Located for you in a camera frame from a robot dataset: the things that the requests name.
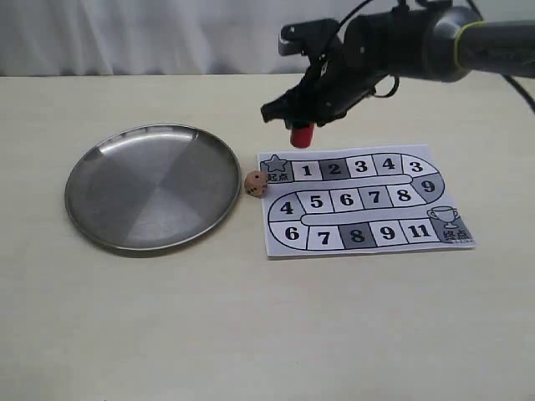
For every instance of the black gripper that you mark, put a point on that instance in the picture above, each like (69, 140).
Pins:
(326, 92)

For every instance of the red cylinder game piece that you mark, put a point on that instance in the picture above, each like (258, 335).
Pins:
(301, 136)

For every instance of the wooden die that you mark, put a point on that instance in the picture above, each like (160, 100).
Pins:
(256, 183)

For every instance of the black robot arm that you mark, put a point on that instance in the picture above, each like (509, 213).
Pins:
(438, 42)

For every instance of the printed paper game board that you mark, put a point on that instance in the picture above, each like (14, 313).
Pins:
(358, 201)

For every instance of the round stainless steel plate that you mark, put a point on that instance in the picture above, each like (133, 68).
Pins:
(153, 188)

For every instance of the white curtain backdrop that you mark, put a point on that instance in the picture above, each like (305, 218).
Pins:
(53, 38)

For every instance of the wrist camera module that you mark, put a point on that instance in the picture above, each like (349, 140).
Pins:
(311, 38)

